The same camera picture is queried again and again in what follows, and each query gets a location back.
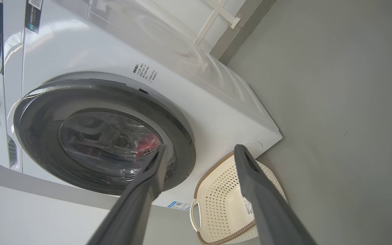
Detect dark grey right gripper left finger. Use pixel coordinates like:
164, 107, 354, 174
86, 145, 169, 245

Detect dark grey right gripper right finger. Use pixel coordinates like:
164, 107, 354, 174
233, 144, 317, 245

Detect red clothing item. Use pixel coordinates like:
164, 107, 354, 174
135, 134, 161, 159

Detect grey round glass washer door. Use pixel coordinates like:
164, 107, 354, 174
13, 79, 196, 196

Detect printed paper label sticker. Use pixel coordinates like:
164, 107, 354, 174
242, 199, 254, 216

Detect cream perforated laundry basket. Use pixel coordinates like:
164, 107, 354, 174
190, 152, 288, 245

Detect white front-load washing machine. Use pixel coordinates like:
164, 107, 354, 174
0, 0, 282, 210

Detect blue energy label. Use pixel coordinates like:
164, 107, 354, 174
167, 201, 191, 211

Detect round white filter cover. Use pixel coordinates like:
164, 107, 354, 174
240, 141, 263, 159

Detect printed warning sticker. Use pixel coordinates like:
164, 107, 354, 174
132, 63, 158, 82

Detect black QR code sticker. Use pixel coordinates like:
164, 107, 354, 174
25, 0, 43, 34

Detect white cross-bar frame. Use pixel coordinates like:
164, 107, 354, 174
138, 0, 241, 48

